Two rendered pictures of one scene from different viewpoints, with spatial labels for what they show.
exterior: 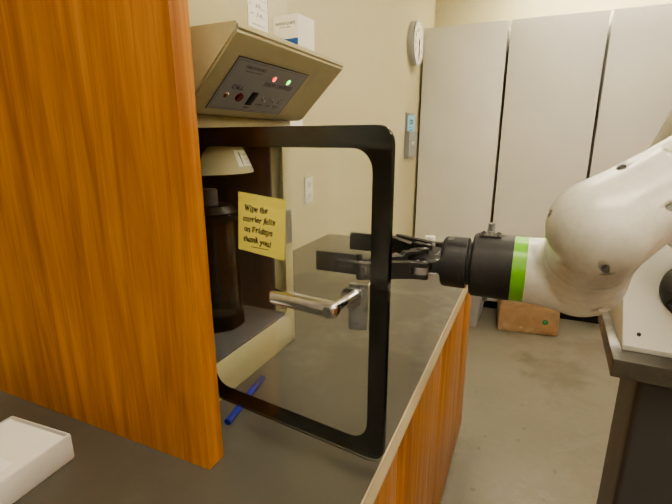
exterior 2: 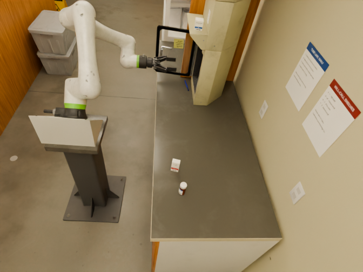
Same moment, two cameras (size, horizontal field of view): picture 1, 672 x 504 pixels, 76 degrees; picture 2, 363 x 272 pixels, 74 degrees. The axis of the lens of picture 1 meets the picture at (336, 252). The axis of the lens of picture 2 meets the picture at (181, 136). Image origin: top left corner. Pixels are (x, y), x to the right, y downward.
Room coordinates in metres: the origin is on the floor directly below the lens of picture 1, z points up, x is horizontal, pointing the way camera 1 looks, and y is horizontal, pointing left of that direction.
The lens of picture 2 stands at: (2.09, -0.80, 2.18)
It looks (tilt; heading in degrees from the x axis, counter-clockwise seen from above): 48 degrees down; 145
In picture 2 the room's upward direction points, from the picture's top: 11 degrees clockwise
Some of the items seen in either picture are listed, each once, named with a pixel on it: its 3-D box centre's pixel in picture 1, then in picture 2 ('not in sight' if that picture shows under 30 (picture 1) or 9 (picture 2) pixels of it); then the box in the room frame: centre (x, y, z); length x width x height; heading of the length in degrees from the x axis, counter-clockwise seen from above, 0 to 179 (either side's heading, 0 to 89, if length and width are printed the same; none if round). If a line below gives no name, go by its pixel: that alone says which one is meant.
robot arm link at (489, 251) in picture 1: (489, 263); (143, 61); (0.60, -0.22, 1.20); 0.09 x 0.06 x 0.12; 156
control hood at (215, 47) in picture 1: (270, 83); (195, 31); (0.72, 0.10, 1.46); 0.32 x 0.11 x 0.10; 156
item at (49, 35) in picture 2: not in sight; (55, 32); (-1.45, -0.69, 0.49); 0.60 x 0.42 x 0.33; 156
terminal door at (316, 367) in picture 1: (279, 288); (174, 52); (0.52, 0.07, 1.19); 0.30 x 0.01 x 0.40; 59
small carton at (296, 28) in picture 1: (294, 38); (199, 24); (0.80, 0.07, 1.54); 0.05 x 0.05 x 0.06; 61
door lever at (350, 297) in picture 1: (313, 298); not in sight; (0.46, 0.03, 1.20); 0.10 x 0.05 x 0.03; 59
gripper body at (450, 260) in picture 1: (438, 260); (153, 62); (0.63, -0.15, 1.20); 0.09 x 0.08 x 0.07; 66
